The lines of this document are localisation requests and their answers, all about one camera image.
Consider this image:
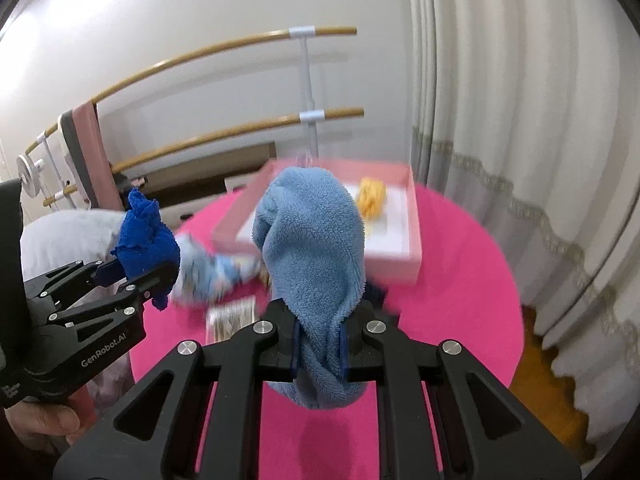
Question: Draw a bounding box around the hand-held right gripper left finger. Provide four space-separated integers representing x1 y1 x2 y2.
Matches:
52 299 302 480

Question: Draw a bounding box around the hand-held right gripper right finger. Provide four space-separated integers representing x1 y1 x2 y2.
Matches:
343 300 584 480

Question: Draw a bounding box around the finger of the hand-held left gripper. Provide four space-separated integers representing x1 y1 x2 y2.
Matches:
47 262 179 329
22 259 126 307

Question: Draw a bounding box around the dark blue cloth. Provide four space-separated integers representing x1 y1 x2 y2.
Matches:
111 189 181 311

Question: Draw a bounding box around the light blue printed cloth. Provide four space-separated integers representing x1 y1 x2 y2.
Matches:
170 235 264 307

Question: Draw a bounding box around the light blue towel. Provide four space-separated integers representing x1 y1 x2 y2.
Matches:
251 166 369 409

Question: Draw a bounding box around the pink box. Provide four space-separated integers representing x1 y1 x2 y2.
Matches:
210 157 424 287

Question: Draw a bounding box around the person's left hand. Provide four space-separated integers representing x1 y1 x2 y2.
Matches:
0 399 82 453

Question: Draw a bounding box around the grey quilt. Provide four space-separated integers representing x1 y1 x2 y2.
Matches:
20 209 127 286

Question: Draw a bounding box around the beige patterned sock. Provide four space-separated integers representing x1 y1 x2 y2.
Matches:
206 297 257 344

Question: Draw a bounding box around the pink round tablecloth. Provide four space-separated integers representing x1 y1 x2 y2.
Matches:
127 180 525 480

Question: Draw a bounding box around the white round disc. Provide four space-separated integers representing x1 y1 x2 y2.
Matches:
16 154 44 197

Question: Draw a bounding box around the yellow knitted item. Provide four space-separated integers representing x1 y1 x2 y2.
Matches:
356 177 390 219

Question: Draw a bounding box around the dark wooden furniture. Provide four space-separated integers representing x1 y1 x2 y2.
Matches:
114 142 277 197

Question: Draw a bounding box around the cream curtain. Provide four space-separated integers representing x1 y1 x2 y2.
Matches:
404 0 640 463

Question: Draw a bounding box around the white barre post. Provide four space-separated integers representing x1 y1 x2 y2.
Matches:
289 25 327 162
36 129 80 211

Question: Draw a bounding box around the wooden barre rail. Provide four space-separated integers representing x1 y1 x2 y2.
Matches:
42 107 365 207
25 26 358 155

